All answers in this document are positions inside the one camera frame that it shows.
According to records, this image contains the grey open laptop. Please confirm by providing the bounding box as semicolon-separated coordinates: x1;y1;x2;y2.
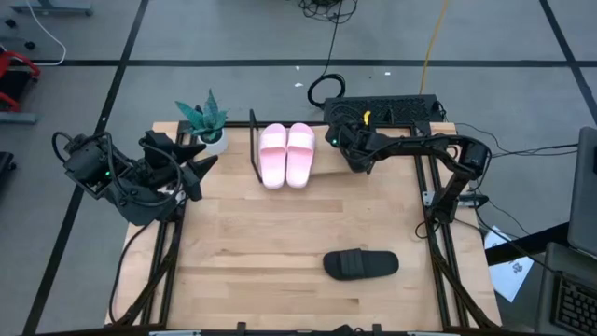
533;241;597;336

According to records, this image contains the black foam slide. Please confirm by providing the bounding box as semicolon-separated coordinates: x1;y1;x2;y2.
322;247;401;282

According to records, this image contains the black desk edge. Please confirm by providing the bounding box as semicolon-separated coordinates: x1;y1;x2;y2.
484;220;572;267

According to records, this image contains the black computer case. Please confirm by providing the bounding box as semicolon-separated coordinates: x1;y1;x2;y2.
322;93;445;125

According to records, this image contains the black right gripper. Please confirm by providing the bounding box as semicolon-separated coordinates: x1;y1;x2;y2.
327;111;381;175

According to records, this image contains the pink foam slide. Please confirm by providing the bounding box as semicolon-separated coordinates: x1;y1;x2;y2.
257;122;288;190
285;122;317;190

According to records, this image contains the white cable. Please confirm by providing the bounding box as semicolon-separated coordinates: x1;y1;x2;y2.
24;0;68;67

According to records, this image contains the grey furniture base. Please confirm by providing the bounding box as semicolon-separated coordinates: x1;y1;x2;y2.
8;0;95;18

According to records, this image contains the green succulent plant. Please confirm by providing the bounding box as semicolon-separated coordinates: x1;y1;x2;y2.
174;89;229;144

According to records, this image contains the black aluminium table frame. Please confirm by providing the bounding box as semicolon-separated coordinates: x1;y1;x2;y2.
106;119;503;330

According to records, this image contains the white plant pot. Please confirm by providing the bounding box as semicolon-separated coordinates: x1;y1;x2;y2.
195;130;230;156

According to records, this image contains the white paper sheet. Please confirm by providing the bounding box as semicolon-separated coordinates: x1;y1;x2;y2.
482;225;535;304

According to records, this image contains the red cart frame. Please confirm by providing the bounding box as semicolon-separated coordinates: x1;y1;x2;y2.
0;49;42;114

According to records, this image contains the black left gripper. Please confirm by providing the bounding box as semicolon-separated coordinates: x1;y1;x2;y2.
137;130;220;203

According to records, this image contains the black coiled cable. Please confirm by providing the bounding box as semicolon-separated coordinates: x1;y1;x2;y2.
306;0;348;110

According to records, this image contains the black cable bundle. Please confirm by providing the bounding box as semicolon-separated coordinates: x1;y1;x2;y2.
296;0;360;25

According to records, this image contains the wooden shelf with black frame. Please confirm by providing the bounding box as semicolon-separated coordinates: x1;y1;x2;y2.
248;108;355;185

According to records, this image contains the yellow cable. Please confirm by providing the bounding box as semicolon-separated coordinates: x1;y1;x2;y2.
417;0;451;96

